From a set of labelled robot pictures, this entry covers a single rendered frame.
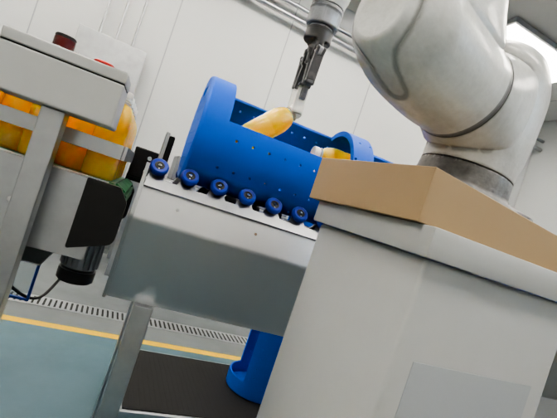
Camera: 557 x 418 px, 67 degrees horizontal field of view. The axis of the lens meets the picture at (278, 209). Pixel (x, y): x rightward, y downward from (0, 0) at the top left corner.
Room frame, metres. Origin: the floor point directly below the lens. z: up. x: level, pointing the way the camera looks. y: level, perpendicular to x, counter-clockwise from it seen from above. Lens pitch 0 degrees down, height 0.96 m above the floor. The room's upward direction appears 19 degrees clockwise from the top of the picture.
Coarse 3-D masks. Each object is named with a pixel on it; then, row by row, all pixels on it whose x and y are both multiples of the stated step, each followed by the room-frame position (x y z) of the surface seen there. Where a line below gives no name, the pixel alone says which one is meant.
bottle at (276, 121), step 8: (272, 112) 1.08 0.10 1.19; (280, 112) 1.08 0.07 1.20; (288, 112) 1.09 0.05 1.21; (256, 120) 1.07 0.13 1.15; (264, 120) 1.07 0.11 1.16; (272, 120) 1.07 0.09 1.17; (280, 120) 1.08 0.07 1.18; (288, 120) 1.09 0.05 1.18; (248, 128) 1.06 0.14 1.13; (256, 128) 1.06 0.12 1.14; (264, 128) 1.07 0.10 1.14; (272, 128) 1.08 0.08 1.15; (280, 128) 1.09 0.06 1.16; (288, 128) 1.11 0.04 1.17; (272, 136) 1.09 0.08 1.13
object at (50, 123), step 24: (48, 120) 0.73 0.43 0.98; (48, 144) 0.73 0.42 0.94; (24, 168) 0.73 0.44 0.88; (48, 168) 0.75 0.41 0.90; (24, 192) 0.73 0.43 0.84; (24, 216) 0.73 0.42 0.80; (0, 240) 0.73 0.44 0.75; (24, 240) 0.75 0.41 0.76; (0, 264) 0.73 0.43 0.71; (0, 288) 0.73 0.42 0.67; (0, 312) 0.75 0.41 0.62
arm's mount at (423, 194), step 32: (352, 160) 0.71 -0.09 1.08; (320, 192) 0.78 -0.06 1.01; (352, 192) 0.68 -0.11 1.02; (384, 192) 0.60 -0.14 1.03; (416, 192) 0.54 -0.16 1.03; (448, 192) 0.53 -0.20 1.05; (480, 192) 0.55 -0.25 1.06; (448, 224) 0.54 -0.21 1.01; (480, 224) 0.56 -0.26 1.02; (512, 224) 0.58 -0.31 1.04; (544, 256) 0.61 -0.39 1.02
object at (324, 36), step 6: (312, 24) 1.09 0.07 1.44; (318, 24) 1.09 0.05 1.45; (306, 30) 1.11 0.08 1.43; (312, 30) 1.09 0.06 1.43; (318, 30) 1.08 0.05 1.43; (324, 30) 1.08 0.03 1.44; (330, 30) 1.10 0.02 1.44; (306, 36) 1.10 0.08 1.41; (312, 36) 1.09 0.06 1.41; (318, 36) 1.08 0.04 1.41; (324, 36) 1.09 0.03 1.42; (330, 36) 1.10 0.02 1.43; (306, 42) 1.13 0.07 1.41; (312, 42) 1.11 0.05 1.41; (318, 42) 1.08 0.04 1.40; (324, 42) 1.10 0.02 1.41; (330, 42) 1.11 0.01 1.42; (312, 48) 1.09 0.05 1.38; (312, 54) 1.09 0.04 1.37
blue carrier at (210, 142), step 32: (224, 96) 1.00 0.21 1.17; (192, 128) 1.12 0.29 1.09; (224, 128) 0.99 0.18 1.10; (192, 160) 1.00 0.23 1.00; (224, 160) 1.01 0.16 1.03; (256, 160) 1.02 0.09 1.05; (288, 160) 1.04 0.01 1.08; (320, 160) 1.07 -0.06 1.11; (384, 160) 1.35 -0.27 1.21; (256, 192) 1.08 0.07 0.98; (288, 192) 1.08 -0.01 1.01
